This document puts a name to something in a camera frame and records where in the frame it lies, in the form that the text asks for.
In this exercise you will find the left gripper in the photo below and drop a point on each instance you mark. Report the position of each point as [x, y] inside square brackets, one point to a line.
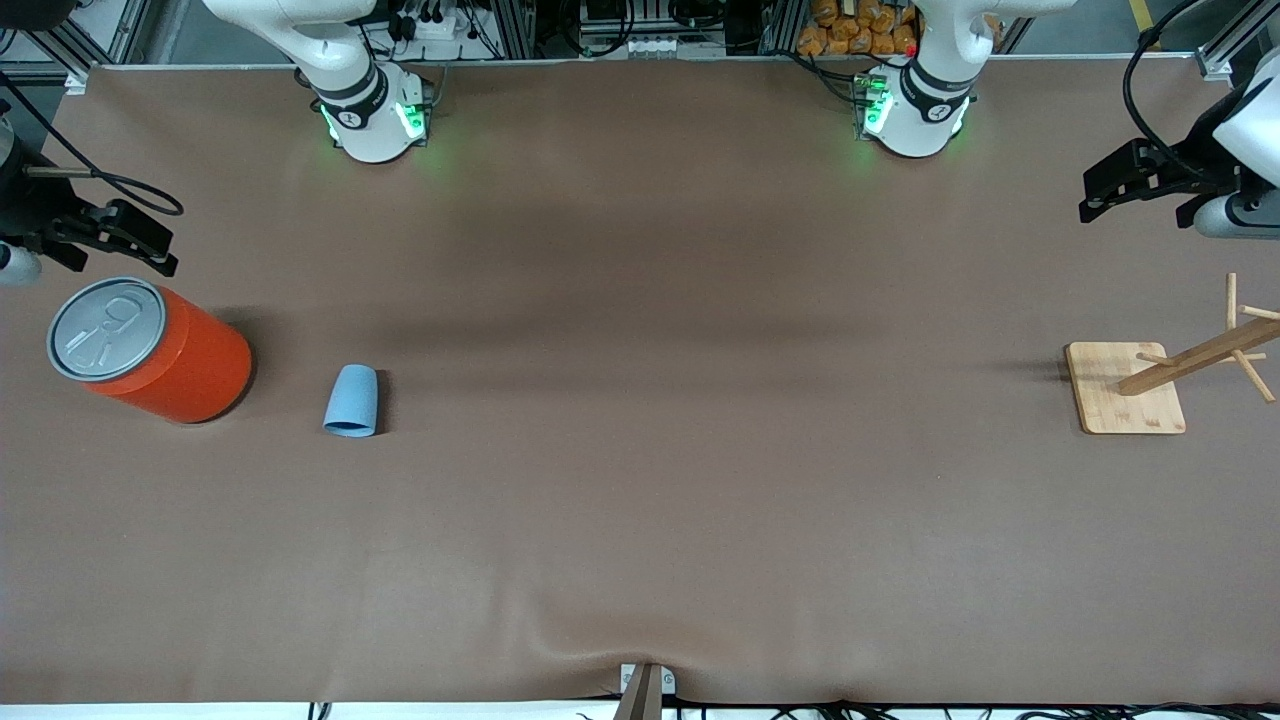
[1204, 176]

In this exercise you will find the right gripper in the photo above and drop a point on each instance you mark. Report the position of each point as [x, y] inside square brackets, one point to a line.
[28, 207]

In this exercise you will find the light blue plastic cup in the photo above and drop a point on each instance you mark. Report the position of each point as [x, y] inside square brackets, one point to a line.
[352, 400]

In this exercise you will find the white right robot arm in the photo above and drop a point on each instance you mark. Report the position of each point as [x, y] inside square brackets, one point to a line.
[365, 120]

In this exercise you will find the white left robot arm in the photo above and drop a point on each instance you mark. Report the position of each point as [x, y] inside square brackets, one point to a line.
[920, 115]

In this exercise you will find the red can with grey lid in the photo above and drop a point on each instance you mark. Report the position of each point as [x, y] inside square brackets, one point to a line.
[190, 365]

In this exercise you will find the wooden mug tree stand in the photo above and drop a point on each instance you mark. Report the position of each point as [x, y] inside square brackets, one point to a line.
[1125, 395]

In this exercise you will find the pile of orange items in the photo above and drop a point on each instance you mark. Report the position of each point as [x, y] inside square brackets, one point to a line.
[855, 28]

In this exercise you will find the white power strip with plugs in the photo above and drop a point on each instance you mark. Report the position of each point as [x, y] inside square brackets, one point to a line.
[430, 25]

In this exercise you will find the small white power strip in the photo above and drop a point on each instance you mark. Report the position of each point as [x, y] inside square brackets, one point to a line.
[655, 46]

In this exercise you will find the brown table mat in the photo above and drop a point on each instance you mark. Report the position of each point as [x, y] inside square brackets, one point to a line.
[640, 500]

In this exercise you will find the aluminium frame profile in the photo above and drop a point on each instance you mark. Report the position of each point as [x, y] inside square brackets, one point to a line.
[70, 50]
[1235, 45]
[515, 28]
[782, 25]

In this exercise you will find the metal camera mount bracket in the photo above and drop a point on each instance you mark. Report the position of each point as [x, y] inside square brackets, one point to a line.
[645, 690]

